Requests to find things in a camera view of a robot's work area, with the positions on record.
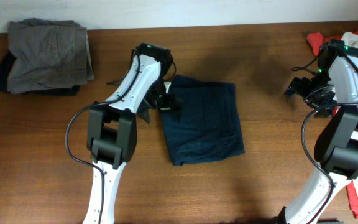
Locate navy blue shorts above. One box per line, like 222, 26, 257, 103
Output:
160, 75, 245, 166

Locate black folded garment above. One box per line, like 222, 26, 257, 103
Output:
0, 51, 80, 96

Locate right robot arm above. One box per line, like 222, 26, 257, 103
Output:
275, 39, 358, 223

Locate grey folded shorts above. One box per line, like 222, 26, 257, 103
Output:
7, 18, 94, 94

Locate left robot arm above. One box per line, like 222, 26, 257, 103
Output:
83, 43, 180, 223

